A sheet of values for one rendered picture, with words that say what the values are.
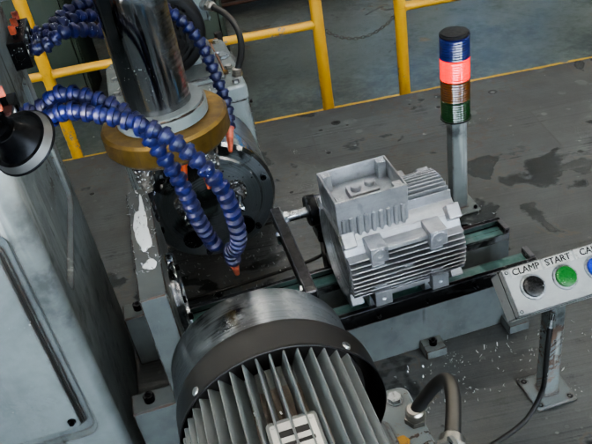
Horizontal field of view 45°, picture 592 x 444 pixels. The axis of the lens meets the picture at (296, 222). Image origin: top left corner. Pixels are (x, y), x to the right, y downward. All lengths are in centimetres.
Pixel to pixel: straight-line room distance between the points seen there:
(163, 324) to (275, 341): 48
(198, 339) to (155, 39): 38
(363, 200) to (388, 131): 88
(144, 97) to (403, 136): 110
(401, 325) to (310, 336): 70
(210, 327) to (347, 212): 32
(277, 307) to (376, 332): 39
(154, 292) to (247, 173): 40
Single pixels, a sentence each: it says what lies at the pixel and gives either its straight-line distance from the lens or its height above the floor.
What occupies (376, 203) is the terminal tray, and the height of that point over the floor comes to 113.
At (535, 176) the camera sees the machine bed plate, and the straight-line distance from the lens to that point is 177.
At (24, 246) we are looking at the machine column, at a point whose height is 130.
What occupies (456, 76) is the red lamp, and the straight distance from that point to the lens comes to 147.
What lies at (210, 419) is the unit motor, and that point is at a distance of 58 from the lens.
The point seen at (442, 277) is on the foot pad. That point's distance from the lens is 120.
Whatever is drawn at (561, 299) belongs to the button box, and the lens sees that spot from 107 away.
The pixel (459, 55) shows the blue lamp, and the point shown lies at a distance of 145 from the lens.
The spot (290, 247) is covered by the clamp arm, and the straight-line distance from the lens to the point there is 121.
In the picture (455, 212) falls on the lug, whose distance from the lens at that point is 117.
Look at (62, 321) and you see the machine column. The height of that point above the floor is 117.
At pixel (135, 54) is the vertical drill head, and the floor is 145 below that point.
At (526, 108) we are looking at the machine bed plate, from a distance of 206.
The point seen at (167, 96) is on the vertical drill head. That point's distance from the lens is 97.
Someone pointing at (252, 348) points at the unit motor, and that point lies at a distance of 57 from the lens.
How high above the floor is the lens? 177
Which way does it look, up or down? 35 degrees down
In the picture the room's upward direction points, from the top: 10 degrees counter-clockwise
